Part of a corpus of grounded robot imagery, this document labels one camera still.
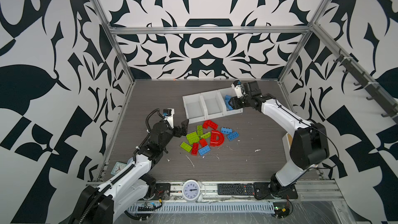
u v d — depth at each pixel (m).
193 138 0.90
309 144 0.46
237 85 0.80
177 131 0.72
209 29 0.91
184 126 0.73
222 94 1.03
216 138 0.91
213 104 1.06
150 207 0.72
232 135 0.92
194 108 1.02
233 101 0.79
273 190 0.67
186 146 0.87
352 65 0.65
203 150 0.85
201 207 0.71
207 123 0.95
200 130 0.93
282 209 0.71
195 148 0.87
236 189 0.74
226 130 0.92
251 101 0.68
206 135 0.91
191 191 0.73
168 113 0.69
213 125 0.94
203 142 0.89
